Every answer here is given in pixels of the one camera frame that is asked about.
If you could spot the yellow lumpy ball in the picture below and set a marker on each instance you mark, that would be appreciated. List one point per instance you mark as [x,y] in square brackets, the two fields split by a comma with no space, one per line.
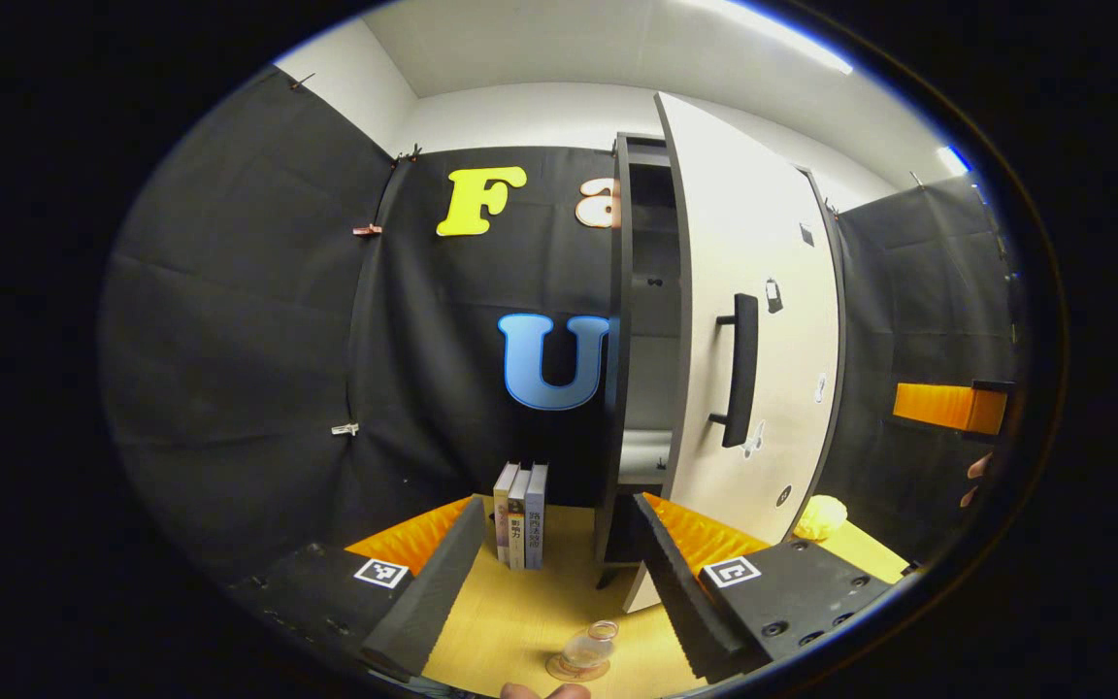
[819,517]

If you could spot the white cabinet door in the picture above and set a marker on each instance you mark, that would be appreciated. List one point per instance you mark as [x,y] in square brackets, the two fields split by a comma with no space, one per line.
[772,214]

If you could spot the beige book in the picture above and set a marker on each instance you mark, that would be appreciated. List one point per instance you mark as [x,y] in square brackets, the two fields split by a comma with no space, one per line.
[503,515]

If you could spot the clear glass bottle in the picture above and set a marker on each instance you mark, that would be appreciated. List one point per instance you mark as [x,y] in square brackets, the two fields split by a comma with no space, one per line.
[586,646]

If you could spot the grey blue book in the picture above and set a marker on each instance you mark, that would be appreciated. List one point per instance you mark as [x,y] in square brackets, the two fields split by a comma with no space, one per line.
[537,515]

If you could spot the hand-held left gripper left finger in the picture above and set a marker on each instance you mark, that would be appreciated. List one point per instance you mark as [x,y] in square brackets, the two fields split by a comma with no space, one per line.
[438,602]

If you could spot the long ceiling light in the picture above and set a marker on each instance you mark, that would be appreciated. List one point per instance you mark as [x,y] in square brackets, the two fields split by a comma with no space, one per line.
[772,34]

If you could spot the white and black book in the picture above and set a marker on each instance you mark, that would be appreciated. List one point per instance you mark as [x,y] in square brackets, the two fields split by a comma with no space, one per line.
[518,524]

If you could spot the dark grey cabinet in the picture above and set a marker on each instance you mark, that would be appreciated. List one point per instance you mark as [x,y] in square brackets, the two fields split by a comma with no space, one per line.
[651,291]

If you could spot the white clip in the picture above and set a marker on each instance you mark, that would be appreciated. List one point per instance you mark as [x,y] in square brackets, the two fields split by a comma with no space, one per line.
[345,428]

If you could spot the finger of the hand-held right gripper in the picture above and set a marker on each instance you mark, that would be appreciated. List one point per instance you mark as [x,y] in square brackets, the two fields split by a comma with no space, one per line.
[942,408]

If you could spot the small ceiling light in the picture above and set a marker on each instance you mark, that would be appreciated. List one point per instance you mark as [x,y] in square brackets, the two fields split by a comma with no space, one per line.
[955,160]

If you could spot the black backdrop cloth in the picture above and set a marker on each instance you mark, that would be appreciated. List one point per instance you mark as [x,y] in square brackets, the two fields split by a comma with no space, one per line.
[229,340]

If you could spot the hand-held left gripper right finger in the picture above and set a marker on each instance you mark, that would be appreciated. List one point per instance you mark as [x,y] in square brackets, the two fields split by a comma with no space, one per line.
[680,602]

